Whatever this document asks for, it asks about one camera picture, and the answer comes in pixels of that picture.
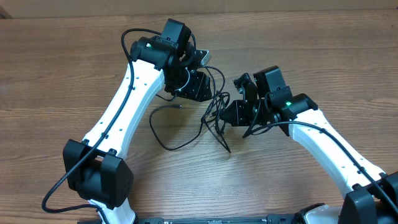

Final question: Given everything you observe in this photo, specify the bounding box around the thin black cable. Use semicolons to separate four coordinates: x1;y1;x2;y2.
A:
149;105;206;152

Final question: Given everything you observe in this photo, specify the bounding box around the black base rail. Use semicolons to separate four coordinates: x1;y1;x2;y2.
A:
77;214;312;224

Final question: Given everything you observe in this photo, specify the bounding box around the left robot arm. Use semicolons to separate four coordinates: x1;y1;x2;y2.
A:
63;19;211;223

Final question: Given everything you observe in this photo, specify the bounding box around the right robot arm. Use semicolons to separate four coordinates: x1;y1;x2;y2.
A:
220;66;397;224

